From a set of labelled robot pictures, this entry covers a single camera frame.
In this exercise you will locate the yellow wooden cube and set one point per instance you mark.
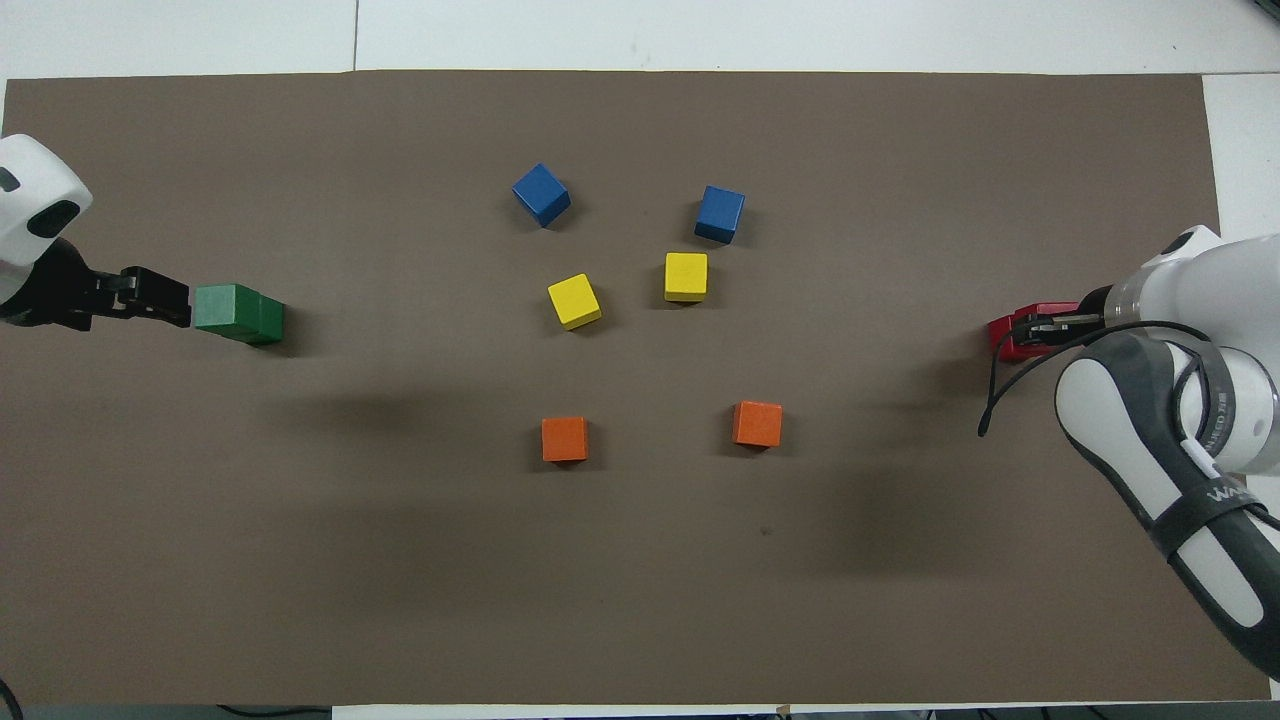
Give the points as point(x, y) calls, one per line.
point(574, 301)
point(686, 276)

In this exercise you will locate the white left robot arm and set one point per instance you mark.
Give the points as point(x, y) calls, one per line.
point(25, 200)

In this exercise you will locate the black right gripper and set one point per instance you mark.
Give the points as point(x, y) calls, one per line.
point(1095, 310)

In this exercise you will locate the orange wooden cube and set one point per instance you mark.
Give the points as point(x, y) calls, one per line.
point(564, 439)
point(757, 423)

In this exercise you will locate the blue wooden cube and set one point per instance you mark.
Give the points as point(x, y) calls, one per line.
point(720, 213)
point(541, 194)

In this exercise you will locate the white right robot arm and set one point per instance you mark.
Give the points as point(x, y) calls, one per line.
point(1200, 290)

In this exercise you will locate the brown table mat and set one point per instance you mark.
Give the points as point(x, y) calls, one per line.
point(640, 580)

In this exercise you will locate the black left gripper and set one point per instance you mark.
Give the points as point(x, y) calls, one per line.
point(50, 295)

